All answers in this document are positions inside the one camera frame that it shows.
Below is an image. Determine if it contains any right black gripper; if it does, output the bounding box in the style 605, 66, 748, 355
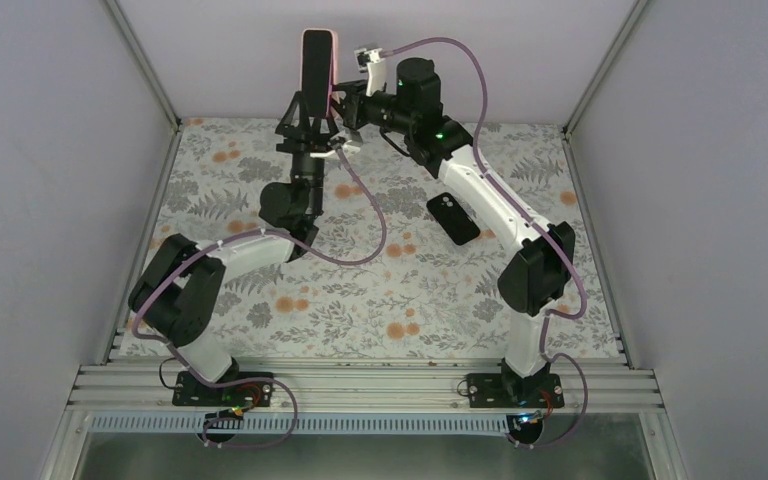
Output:
320, 83, 414, 137

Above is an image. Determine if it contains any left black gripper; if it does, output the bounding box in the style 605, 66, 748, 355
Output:
273, 92, 336, 216

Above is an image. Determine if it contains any black phone case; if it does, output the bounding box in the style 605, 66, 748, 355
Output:
426, 192, 481, 246

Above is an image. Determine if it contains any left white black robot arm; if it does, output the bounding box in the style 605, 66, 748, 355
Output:
128, 91, 346, 405

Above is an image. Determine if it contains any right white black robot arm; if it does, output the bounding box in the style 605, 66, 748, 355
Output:
338, 49, 576, 407

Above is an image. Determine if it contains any floral patterned table mat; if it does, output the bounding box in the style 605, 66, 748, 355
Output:
149, 117, 620, 359

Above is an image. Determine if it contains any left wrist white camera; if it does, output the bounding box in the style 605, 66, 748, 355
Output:
309, 129, 364, 160

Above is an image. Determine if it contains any wrist white camera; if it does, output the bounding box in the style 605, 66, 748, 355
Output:
309, 129, 364, 160
354, 45, 387, 97

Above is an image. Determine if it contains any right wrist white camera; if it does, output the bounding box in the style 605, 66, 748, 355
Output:
354, 45, 387, 97

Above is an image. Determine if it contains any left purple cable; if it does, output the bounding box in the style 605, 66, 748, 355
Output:
130, 146, 389, 449

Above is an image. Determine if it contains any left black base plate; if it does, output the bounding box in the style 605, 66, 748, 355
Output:
171, 372, 274, 409

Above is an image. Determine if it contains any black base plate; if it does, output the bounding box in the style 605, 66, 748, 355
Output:
171, 372, 274, 409
465, 373, 565, 409

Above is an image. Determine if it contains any slotted grey cable duct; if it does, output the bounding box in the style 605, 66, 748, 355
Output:
88, 412, 509, 436

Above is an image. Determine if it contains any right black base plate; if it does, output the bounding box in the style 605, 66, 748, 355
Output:
465, 373, 565, 409

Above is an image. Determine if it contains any aluminium mounting rail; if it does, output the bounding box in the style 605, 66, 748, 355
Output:
67, 357, 664, 414

